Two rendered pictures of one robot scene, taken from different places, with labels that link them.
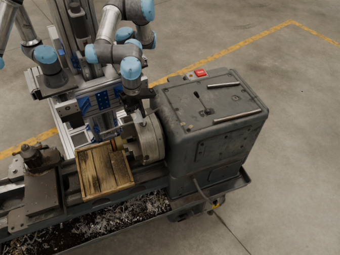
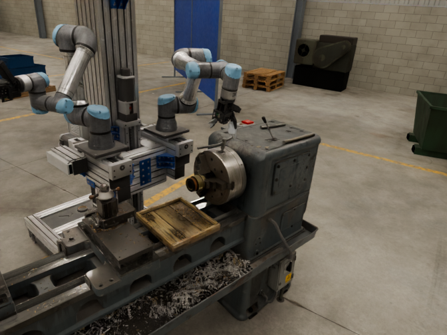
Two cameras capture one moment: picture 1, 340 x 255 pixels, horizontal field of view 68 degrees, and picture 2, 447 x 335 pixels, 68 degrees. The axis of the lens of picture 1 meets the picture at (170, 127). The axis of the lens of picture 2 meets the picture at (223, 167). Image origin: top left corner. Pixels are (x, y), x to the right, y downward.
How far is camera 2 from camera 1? 1.06 m
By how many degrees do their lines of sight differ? 30
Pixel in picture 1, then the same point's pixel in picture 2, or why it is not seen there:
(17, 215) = (100, 274)
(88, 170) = (161, 226)
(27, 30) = (81, 88)
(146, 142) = (231, 167)
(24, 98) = not seen: outside the picture
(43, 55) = (100, 110)
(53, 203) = (146, 245)
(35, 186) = (115, 237)
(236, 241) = (322, 318)
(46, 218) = (142, 264)
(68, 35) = (111, 101)
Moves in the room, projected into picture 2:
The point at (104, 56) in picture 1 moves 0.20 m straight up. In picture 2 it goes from (206, 68) to (207, 21)
